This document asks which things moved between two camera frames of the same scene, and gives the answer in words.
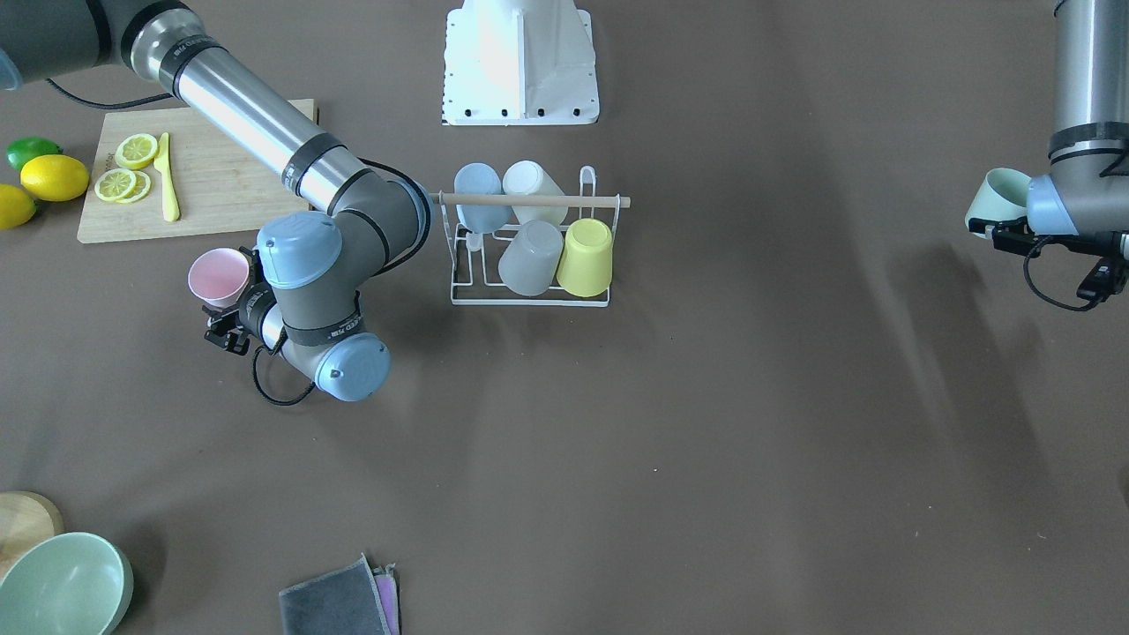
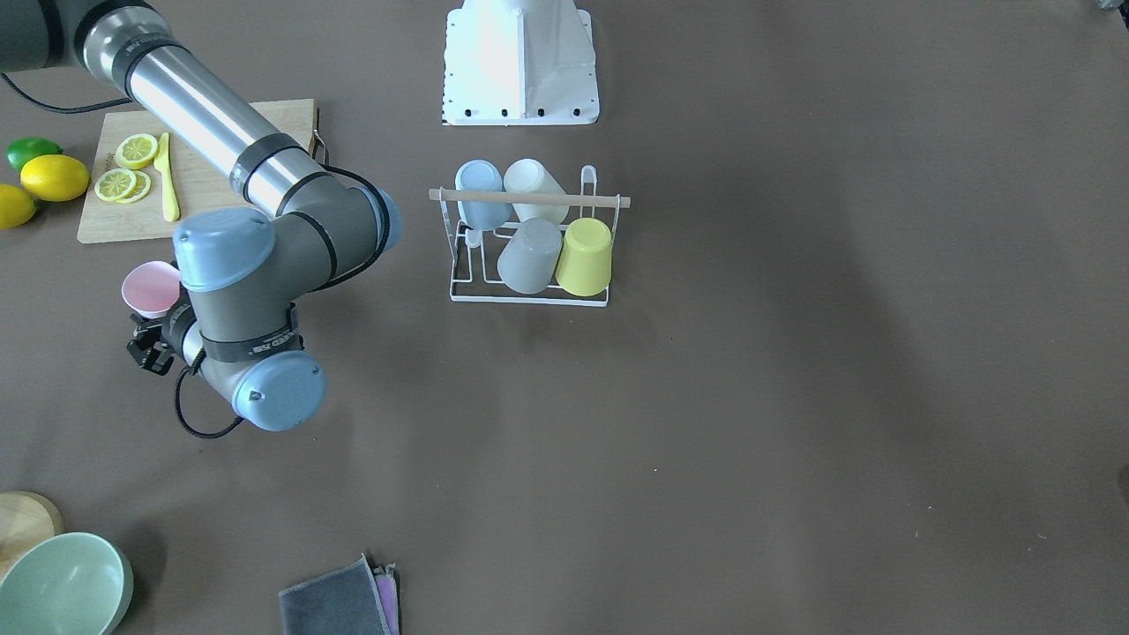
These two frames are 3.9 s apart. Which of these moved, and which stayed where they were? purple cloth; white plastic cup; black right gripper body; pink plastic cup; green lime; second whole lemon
Moved: black right gripper body; pink plastic cup
Stayed: green lime; white plastic cup; purple cloth; second whole lemon
